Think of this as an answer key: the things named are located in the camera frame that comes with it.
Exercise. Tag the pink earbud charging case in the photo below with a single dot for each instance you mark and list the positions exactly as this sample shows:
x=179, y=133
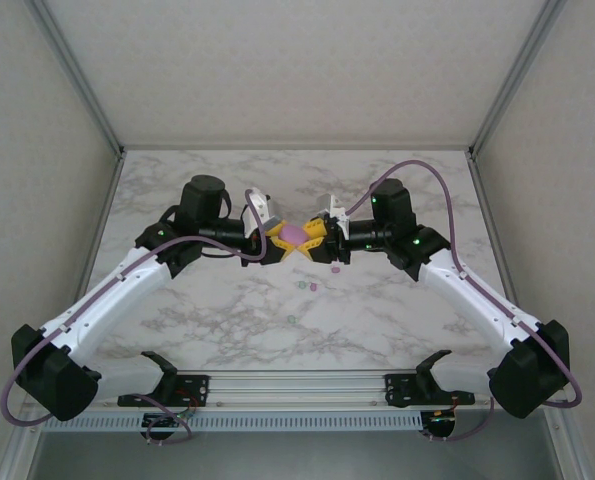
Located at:
x=292, y=233

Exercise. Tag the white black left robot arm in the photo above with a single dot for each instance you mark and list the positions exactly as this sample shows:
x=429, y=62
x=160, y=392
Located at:
x=122, y=285

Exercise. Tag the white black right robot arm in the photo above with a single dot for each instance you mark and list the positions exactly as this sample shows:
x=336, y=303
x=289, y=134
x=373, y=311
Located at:
x=477, y=295

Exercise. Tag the small circuit board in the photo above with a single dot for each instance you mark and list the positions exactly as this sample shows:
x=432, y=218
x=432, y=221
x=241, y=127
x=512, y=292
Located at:
x=439, y=422
x=159, y=422

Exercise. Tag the aluminium back frame rail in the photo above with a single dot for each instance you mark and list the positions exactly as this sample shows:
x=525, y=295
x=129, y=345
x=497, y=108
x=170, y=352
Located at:
x=297, y=147

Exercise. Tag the aluminium side frame rail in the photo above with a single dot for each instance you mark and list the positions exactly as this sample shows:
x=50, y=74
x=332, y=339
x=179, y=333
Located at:
x=486, y=200
x=106, y=200

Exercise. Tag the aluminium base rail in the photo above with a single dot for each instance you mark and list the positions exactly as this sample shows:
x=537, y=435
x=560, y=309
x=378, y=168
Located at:
x=297, y=387

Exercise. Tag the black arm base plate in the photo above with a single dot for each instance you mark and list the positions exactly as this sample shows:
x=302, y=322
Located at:
x=197, y=387
x=399, y=390

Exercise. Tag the aluminium frame post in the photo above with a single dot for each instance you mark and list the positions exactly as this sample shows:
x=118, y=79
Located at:
x=515, y=75
x=79, y=75

